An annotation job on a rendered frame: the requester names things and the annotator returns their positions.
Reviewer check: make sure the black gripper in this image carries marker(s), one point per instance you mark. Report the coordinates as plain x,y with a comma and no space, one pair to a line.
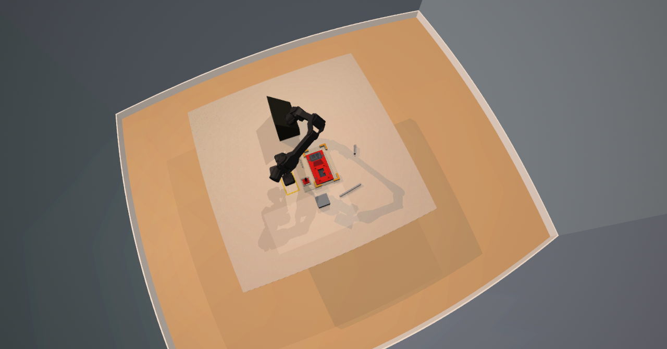
288,179

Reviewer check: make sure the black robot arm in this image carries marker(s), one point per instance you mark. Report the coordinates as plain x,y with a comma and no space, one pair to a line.
291,159

